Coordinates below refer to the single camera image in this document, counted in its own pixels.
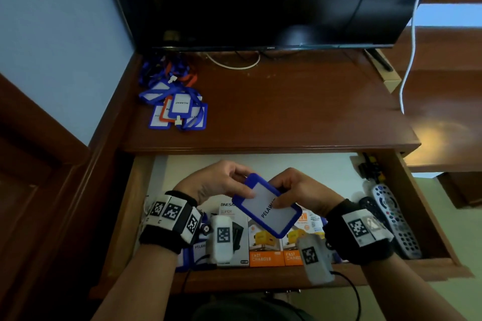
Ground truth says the person's left hand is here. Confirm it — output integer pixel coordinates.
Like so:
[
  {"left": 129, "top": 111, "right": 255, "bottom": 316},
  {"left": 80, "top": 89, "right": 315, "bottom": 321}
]
[{"left": 173, "top": 160, "right": 257, "bottom": 205}]

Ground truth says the person's right hand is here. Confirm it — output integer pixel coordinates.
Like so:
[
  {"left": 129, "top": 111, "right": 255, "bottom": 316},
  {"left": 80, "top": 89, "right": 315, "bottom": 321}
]
[{"left": 269, "top": 168, "right": 345, "bottom": 218}]

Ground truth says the wooden drawer with white bottom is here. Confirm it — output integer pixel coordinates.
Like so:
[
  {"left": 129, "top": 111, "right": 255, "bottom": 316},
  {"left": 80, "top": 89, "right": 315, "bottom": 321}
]
[{"left": 89, "top": 151, "right": 474, "bottom": 301}]

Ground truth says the white charger box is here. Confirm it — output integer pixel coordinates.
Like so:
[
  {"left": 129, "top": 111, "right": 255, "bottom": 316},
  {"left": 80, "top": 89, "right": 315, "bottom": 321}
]
[{"left": 214, "top": 198, "right": 250, "bottom": 268}]

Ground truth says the blue badge holder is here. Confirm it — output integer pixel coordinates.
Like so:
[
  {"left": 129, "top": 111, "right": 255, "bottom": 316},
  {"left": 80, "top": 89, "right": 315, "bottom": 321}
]
[{"left": 231, "top": 173, "right": 303, "bottom": 239}]

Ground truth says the black plug adapter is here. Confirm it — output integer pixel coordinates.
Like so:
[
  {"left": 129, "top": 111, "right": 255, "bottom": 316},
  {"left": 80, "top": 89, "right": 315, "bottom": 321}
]
[{"left": 359, "top": 165, "right": 377, "bottom": 183}]

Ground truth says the wide black remote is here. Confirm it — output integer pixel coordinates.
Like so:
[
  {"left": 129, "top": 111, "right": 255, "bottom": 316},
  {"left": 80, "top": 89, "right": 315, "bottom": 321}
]
[{"left": 358, "top": 196, "right": 391, "bottom": 229}]

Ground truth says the small yellow flashlight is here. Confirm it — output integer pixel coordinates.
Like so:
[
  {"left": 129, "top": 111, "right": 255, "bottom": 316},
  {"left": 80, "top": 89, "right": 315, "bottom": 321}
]
[{"left": 371, "top": 155, "right": 386, "bottom": 183}]

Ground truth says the stack of stored blue badges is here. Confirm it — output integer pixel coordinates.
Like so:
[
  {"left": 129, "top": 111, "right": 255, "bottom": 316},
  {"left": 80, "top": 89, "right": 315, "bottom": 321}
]
[{"left": 175, "top": 241, "right": 217, "bottom": 272}]

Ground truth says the pile of blue ID lanyards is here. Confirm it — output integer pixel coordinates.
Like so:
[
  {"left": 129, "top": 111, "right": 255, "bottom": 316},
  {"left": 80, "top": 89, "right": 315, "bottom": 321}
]
[{"left": 138, "top": 59, "right": 208, "bottom": 131}]

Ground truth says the large white remote control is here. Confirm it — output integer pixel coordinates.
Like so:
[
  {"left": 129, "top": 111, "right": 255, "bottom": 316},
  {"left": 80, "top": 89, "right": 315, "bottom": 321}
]
[{"left": 372, "top": 183, "right": 422, "bottom": 259}]

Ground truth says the person's right forearm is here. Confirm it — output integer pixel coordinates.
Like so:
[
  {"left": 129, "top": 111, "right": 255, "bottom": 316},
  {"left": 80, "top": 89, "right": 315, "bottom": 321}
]
[{"left": 361, "top": 253, "right": 467, "bottom": 321}]

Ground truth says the person's left forearm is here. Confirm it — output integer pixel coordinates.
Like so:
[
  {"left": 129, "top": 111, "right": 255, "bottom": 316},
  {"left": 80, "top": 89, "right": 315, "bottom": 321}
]
[{"left": 90, "top": 243, "right": 180, "bottom": 321}]

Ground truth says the person's dark green clothing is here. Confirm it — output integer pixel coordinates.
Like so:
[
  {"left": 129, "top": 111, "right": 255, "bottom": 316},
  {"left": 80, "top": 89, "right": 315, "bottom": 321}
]
[{"left": 192, "top": 296, "right": 313, "bottom": 321}]

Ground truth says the black left wristband with markers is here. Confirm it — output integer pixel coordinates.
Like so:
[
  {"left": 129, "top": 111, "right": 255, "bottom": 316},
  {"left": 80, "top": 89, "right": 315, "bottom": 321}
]
[{"left": 139, "top": 191, "right": 204, "bottom": 255}]

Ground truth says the black wristband with markers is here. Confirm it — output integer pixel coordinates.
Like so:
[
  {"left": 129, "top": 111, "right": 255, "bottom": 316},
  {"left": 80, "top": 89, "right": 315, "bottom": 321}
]
[
  {"left": 323, "top": 199, "right": 395, "bottom": 266},
  {"left": 139, "top": 191, "right": 204, "bottom": 255}
]

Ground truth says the black right wristband with markers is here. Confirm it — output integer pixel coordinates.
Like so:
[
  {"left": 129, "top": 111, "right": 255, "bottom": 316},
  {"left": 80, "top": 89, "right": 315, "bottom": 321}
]
[{"left": 323, "top": 199, "right": 395, "bottom": 266}]

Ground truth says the black television stand leg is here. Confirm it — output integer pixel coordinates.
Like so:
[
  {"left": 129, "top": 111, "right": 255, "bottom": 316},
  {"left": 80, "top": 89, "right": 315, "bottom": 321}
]
[{"left": 367, "top": 49, "right": 394, "bottom": 72}]

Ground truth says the brown wooden side cabinet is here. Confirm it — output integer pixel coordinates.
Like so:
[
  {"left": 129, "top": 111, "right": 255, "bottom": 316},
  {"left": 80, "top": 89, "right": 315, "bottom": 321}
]
[{"left": 384, "top": 27, "right": 482, "bottom": 173}]

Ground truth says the black television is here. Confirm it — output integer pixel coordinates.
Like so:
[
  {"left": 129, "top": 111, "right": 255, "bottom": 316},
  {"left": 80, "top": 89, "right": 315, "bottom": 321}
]
[{"left": 99, "top": 0, "right": 451, "bottom": 53}]

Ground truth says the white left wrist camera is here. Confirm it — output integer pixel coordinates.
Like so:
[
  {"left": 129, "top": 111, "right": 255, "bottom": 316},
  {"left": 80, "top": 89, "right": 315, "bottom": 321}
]
[{"left": 205, "top": 214, "right": 234, "bottom": 267}]

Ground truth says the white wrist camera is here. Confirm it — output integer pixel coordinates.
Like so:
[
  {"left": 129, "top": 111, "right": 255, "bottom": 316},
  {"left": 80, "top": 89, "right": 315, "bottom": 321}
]
[
  {"left": 296, "top": 235, "right": 336, "bottom": 284},
  {"left": 205, "top": 214, "right": 234, "bottom": 267}
]

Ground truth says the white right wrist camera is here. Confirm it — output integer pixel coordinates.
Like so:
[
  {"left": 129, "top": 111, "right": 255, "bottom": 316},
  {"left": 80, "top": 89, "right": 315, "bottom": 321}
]
[{"left": 296, "top": 235, "right": 336, "bottom": 284}]

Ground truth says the black right camera cable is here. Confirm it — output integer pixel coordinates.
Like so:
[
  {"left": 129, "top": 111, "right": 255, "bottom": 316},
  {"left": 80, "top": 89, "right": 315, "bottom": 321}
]
[{"left": 331, "top": 271, "right": 362, "bottom": 321}]

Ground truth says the thin beige cable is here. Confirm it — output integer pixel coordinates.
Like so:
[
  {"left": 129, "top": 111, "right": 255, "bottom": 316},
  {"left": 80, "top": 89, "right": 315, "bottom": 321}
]
[{"left": 205, "top": 52, "right": 261, "bottom": 70}]

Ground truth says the thick white power cable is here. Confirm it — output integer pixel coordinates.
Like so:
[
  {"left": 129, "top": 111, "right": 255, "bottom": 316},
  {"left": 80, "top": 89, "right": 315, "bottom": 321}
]
[{"left": 399, "top": 0, "right": 432, "bottom": 114}]

